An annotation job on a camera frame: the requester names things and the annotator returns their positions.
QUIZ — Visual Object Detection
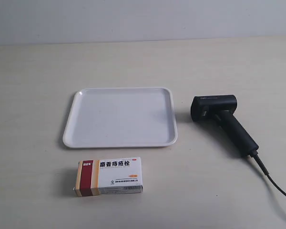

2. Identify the medicine box white red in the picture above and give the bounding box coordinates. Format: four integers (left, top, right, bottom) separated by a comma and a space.
73, 157, 143, 197

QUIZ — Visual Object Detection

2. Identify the white plastic tray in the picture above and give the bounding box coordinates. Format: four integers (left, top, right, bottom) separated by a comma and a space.
62, 87, 178, 149

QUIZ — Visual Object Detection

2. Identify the black barcode scanner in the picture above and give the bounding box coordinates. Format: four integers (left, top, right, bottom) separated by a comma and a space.
190, 94, 259, 158

